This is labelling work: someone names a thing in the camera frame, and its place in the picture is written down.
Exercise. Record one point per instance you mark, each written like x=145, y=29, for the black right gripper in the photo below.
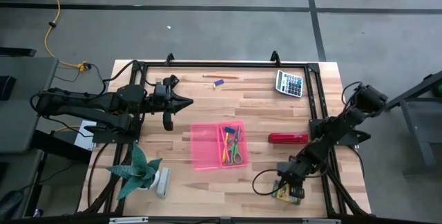
x=293, y=175

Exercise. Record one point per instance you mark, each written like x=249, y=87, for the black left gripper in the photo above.
x=165, y=108

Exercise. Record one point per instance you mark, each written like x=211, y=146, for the green yellow crayon box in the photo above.
x=281, y=196

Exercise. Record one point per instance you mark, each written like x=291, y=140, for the pink translucent pencil case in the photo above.
x=203, y=144

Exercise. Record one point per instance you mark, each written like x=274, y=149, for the orange pencil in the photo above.
x=221, y=76

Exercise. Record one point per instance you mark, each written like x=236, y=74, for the yellow pencil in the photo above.
x=226, y=148

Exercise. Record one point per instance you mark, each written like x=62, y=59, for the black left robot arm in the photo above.
x=86, y=104

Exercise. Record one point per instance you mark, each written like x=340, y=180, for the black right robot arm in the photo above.
x=331, y=137

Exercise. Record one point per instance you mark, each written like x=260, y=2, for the red stapler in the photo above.
x=288, y=138

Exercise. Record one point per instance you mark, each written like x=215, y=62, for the purple eraser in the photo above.
x=219, y=82

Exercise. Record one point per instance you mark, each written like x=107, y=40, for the white plant pot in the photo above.
x=156, y=179

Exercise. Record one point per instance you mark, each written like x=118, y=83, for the light grey stapler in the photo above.
x=163, y=182

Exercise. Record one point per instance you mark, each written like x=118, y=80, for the green artificial plant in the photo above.
x=136, y=174

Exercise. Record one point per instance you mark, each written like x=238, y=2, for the white calculator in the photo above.
x=289, y=83

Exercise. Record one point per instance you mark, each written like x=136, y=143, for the white paper sheet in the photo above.
x=83, y=139

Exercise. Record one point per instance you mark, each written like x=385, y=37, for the grey side table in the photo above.
x=20, y=120

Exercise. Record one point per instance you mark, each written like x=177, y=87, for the grey metal stand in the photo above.
x=426, y=84

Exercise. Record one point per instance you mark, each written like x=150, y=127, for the black flat bar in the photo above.
x=17, y=52

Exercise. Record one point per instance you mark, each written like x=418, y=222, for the black box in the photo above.
x=7, y=87

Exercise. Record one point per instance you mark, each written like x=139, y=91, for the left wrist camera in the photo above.
x=160, y=89

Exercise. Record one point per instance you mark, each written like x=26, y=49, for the silver metal bracket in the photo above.
x=127, y=220
x=321, y=221

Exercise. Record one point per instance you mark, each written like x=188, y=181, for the black aluminium table frame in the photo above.
x=224, y=64

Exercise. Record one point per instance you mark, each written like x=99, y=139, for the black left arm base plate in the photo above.
x=114, y=135

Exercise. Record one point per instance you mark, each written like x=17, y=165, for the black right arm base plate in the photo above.
x=355, y=137

